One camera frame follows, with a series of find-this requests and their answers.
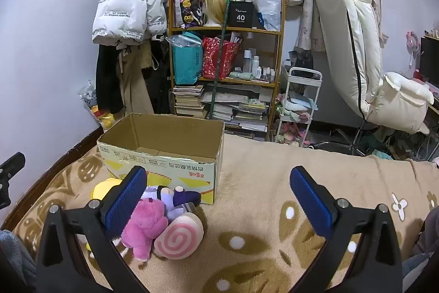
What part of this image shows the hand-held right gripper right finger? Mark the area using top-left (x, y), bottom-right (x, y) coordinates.
top-left (289, 165), bottom-right (403, 293)

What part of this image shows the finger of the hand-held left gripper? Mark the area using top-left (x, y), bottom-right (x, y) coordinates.
top-left (0, 152), bottom-right (26, 209)

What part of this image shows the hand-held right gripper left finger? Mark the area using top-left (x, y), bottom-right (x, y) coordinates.
top-left (36, 165), bottom-right (151, 293)

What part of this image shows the yellow plush toy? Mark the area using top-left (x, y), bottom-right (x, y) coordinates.
top-left (86, 177), bottom-right (122, 250)

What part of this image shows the pink plush toy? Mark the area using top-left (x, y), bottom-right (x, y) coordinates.
top-left (122, 199), bottom-right (169, 261)

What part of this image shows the printed cardboard box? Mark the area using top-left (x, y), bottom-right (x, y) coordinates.
top-left (97, 113), bottom-right (225, 205)

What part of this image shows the purple doll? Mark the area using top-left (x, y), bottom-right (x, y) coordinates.
top-left (139, 185), bottom-right (202, 221)

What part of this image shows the pink white swirl plush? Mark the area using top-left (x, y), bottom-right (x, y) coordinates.
top-left (154, 212), bottom-right (204, 260)

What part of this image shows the plastic bag of toys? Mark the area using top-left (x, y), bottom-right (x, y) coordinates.
top-left (78, 80), bottom-right (115, 132)

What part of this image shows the grey blue fleece clothing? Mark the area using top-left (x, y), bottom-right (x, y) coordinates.
top-left (0, 229), bottom-right (36, 293)
top-left (401, 211), bottom-right (439, 280)

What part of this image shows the beige hanging coat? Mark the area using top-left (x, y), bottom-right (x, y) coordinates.
top-left (117, 39), bottom-right (155, 124)

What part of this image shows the pile of magazines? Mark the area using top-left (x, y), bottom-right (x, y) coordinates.
top-left (201, 87), bottom-right (271, 132)

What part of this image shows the stack of books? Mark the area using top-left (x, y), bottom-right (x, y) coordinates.
top-left (171, 84), bottom-right (206, 118)

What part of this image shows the black hanging coat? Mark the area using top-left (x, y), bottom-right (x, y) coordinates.
top-left (95, 41), bottom-right (125, 115)

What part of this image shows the black hanging garment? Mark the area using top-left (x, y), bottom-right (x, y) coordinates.
top-left (147, 35), bottom-right (172, 114)

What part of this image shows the white trolley cart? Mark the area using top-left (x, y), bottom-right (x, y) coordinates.
top-left (274, 67), bottom-right (323, 147)

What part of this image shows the green pole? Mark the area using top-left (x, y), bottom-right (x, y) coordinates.
top-left (210, 0), bottom-right (234, 122)

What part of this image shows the group of cosmetic bottles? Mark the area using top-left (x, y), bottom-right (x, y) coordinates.
top-left (242, 49), bottom-right (277, 81)

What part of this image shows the teal paper bag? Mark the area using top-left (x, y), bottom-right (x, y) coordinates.
top-left (166, 32), bottom-right (204, 86)

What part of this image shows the red patterned gift bag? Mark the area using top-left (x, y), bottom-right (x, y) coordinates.
top-left (202, 36), bottom-right (241, 81)

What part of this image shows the cream padded chair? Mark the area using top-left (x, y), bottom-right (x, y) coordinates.
top-left (314, 0), bottom-right (435, 156)

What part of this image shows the pink desk fan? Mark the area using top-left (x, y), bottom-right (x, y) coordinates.
top-left (406, 31), bottom-right (422, 55)

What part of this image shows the wooden shelf rack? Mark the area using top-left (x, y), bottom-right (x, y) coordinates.
top-left (168, 0), bottom-right (286, 139)

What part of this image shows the black cardboard box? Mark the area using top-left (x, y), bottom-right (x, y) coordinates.
top-left (227, 1), bottom-right (256, 29)

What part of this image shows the white plastic bag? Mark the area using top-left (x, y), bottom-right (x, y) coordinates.
top-left (253, 0), bottom-right (283, 32)

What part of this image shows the colourful printed bag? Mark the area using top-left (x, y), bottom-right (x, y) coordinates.
top-left (173, 0), bottom-right (204, 29)

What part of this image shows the blonde wig head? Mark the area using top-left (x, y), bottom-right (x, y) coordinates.
top-left (201, 0), bottom-right (230, 27)

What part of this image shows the dark wooden bed frame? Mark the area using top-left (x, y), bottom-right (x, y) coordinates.
top-left (0, 123), bottom-right (103, 235)

